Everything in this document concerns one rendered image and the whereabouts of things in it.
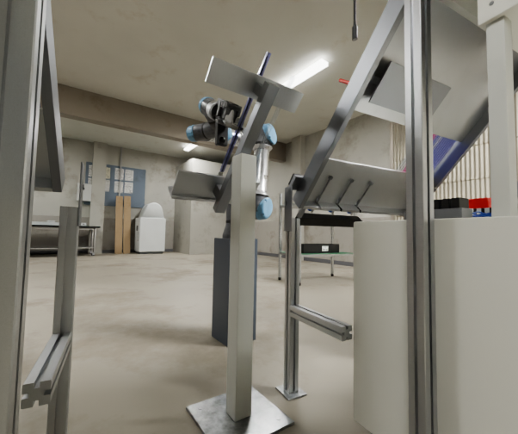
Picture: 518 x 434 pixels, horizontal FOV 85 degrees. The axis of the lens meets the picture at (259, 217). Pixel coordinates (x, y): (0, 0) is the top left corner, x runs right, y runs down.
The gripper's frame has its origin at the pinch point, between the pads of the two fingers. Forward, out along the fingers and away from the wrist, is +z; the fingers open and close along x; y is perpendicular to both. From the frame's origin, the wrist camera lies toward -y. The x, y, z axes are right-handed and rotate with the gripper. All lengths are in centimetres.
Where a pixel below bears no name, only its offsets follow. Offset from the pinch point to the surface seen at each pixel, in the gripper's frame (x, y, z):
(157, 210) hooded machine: 149, -323, -589
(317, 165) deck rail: 24.1, -2.8, 18.1
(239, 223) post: -2.6, -24.7, 22.7
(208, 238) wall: 269, -356, -503
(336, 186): 40.5, -9.6, 15.8
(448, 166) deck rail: 91, 11, 28
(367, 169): 50, 0, 19
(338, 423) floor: 25, -69, 68
